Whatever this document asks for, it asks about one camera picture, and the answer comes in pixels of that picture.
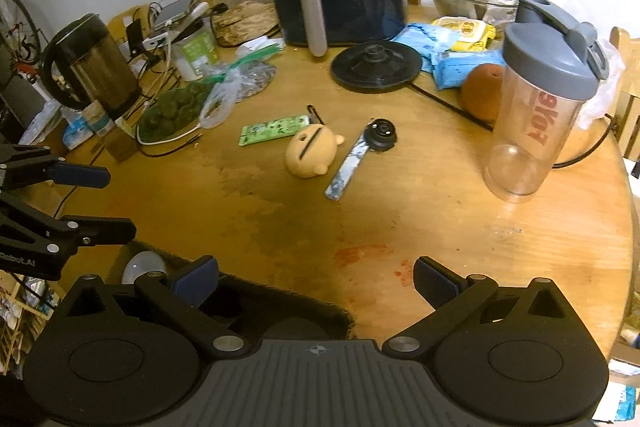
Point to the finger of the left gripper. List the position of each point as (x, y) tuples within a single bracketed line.
[(81, 231), (65, 173)]

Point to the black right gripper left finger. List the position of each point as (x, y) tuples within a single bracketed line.
[(174, 301)]

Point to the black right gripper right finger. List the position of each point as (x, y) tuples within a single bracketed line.
[(454, 300)]

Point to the silver foil strip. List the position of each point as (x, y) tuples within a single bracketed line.
[(337, 186)]

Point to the small black round camera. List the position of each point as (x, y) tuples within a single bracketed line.
[(380, 135)]

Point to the green hand cream tube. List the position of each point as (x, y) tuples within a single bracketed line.
[(273, 130)]

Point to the yellow pig-shaped case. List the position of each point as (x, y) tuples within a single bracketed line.
[(312, 150)]

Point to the small brown wooden block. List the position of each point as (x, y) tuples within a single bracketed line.
[(119, 144)]

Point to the white round lamp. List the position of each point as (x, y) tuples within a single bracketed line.
[(142, 263)]

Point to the blue tissue pack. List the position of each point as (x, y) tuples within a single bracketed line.
[(92, 120)]

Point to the brown cardboard box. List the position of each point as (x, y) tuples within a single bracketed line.
[(254, 311)]

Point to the bag of green fruits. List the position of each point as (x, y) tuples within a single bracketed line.
[(175, 111)]

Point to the steel electric kettle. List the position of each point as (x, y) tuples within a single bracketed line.
[(83, 63)]

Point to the white green-label jar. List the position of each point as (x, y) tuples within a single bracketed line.
[(194, 49)]

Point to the bicycle wheel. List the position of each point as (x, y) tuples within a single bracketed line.
[(19, 33)]

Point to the bag of sunflower seeds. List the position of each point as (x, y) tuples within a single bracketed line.
[(230, 84)]

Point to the smartphone on jar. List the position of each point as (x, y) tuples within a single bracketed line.
[(171, 13)]

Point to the orange fruit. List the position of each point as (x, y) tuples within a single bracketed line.
[(480, 94)]

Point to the flatbread in plastic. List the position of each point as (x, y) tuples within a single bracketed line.
[(244, 22)]

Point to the blue snack packet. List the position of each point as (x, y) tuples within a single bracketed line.
[(450, 69)]

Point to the black kettle base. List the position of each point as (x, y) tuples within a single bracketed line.
[(376, 67)]

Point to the clear shaker bottle grey lid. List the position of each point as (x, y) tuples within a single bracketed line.
[(554, 64)]

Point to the light blue wipes packet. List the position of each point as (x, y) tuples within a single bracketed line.
[(430, 41)]

